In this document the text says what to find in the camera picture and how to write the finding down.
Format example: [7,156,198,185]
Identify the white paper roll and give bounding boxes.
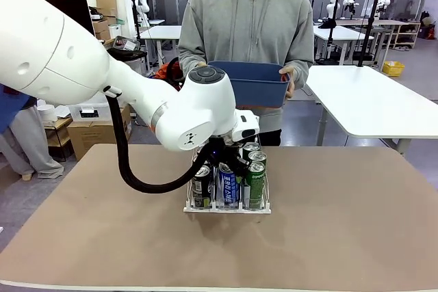
[36,103,58,124]

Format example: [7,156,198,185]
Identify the clear plastic storage box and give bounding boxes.
[66,102,119,122]

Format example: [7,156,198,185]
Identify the person in grey hoodie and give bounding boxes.
[177,0,315,148]

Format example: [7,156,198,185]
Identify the wooden shelf desk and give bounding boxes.
[337,18,422,50]

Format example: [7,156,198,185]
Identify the person's right forearm grey sleeve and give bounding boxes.
[177,40,206,77]

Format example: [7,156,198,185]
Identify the black bag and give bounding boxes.
[105,47,148,63]

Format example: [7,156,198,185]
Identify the yellow plastic basket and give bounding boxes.
[382,60,406,77]

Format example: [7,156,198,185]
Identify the large cardboard box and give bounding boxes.
[67,103,133,161]

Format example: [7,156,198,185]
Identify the person in grey trousers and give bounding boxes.
[0,83,65,182]

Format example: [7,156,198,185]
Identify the blue bin orange handles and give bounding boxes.
[207,61,291,110]

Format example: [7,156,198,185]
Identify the clear plastic package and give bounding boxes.
[112,35,140,51]

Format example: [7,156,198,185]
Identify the red backpack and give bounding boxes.
[153,57,188,88]

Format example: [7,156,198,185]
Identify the white wire can dispenser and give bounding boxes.
[183,134,273,215]

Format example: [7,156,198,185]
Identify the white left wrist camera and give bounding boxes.
[233,110,260,142]

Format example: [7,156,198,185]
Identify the white background table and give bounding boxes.
[139,25,182,67]
[313,25,376,64]

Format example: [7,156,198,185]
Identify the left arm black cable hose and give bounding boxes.
[103,85,222,194]

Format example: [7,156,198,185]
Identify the small cardboard box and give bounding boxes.
[94,0,118,18]
[92,18,111,40]

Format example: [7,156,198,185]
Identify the small wooden side table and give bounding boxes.
[43,116,74,162]

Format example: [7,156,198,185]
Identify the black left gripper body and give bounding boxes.
[205,136,242,161]

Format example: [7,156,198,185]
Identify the person's left forearm grey sleeve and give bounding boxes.
[289,42,315,90]

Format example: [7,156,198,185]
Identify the large white table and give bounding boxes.
[304,65,438,156]

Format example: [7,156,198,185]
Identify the blue Pocari Sweat can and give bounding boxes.
[218,164,240,211]

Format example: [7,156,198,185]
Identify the black tripod stand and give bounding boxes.
[357,0,384,67]
[318,0,343,64]

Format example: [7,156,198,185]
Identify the black computer monitor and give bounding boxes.
[42,0,97,40]

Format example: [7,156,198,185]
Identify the black Pepsi can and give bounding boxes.
[191,164,212,209]

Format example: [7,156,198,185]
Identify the person's left hand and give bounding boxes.
[279,65,296,99]

